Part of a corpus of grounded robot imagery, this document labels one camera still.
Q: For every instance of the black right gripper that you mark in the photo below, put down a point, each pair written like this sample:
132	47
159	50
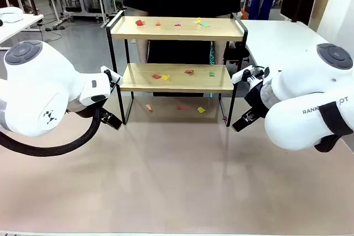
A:
257	97

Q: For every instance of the person's right forearm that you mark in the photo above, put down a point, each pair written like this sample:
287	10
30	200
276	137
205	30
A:
142	51

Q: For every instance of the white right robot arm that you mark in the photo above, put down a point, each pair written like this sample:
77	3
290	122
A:
304	92

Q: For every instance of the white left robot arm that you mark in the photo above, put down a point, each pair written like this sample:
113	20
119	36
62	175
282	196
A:
41	86

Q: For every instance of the person's left forearm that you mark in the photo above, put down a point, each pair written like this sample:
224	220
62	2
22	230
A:
219	52

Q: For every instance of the two-tier wooden black-framed shelf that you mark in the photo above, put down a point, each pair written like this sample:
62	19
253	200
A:
177	32

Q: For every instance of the long orange paper scrap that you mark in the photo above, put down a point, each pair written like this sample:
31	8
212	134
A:
149	107

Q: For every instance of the green paper scrap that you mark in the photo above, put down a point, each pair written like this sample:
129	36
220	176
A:
212	74
204	25

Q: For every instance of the dark red paper scrap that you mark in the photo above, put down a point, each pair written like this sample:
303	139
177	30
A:
189	72

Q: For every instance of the large white desk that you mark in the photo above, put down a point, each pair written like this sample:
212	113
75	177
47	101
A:
276	39

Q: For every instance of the large red paper scrap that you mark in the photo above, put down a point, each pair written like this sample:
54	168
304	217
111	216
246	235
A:
140	22

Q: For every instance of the crumpled yellow paper scrap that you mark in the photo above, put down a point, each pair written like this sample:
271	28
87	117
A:
198	21

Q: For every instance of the floor power strip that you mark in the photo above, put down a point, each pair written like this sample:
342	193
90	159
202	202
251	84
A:
55	28

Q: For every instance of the black monitor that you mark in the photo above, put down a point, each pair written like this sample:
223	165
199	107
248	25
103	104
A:
290	1

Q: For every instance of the small white desk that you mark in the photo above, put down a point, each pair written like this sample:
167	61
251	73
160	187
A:
19	27

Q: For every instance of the white cloth bundle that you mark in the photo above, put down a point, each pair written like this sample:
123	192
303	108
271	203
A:
11	15

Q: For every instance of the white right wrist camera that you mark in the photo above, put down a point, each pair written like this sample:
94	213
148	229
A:
239	75

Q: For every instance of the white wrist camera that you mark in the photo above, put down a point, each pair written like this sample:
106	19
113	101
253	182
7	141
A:
106	70
239	75

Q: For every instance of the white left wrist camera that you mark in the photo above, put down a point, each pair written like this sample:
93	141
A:
106	70

